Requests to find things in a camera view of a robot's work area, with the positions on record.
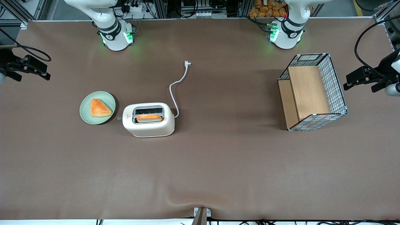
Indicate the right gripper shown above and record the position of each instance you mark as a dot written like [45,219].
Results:
[6,59]

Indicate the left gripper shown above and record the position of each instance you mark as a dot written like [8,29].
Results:
[383,68]

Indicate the white two-slot toaster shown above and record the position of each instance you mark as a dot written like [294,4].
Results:
[150,129]

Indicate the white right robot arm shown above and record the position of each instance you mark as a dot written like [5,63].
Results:
[109,18]

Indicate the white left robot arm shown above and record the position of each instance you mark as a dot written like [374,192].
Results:
[290,28]

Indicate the light blue basket clip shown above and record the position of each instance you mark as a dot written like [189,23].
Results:
[345,110]

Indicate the wooden shelf insert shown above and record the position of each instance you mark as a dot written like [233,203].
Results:
[307,93]

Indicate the pale green plate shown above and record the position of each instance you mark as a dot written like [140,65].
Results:
[86,114]

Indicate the triangular orange pastry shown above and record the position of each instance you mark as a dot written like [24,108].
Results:
[99,108]

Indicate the white power strip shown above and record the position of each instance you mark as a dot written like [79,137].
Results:
[132,7]

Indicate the pile of orange bread rolls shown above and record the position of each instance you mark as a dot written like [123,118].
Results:
[265,9]

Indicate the toast slice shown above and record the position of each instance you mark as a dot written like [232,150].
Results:
[149,118]

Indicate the white connector block row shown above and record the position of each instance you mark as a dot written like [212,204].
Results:
[203,14]

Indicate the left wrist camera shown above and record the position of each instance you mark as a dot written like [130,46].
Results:
[392,89]

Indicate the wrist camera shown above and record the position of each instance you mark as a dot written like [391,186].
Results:
[2,78]
[392,89]

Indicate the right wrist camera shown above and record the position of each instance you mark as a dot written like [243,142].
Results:
[2,78]

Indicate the camera mount post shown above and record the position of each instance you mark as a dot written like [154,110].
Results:
[201,217]

